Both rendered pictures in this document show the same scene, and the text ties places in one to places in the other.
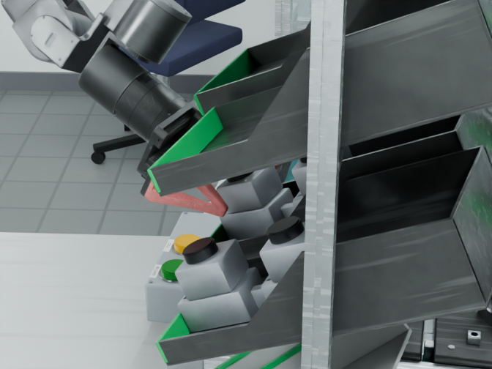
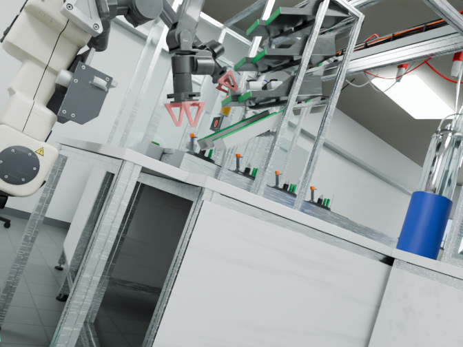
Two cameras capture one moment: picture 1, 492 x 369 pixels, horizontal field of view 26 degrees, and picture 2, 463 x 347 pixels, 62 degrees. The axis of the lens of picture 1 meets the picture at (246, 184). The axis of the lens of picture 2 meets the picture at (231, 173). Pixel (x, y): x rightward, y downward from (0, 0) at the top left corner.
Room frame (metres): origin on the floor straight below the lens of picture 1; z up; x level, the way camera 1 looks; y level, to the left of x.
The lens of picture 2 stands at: (-0.32, 0.84, 0.79)
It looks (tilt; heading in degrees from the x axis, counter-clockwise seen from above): 5 degrees up; 322
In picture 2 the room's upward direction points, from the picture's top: 19 degrees clockwise
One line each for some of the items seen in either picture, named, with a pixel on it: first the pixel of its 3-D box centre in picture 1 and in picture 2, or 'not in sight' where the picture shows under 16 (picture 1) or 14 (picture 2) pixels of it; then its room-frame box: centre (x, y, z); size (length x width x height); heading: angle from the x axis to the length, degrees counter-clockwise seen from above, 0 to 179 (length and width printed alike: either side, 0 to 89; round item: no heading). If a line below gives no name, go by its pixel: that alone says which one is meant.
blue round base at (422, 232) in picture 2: not in sight; (423, 228); (0.43, -0.78, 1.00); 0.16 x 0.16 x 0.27
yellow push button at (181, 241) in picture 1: (188, 246); not in sight; (1.30, 0.08, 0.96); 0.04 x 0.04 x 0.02
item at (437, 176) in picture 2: not in sight; (445, 154); (0.43, -0.78, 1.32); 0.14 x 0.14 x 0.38
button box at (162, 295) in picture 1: (188, 265); (148, 151); (1.30, 0.08, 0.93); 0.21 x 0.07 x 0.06; 169
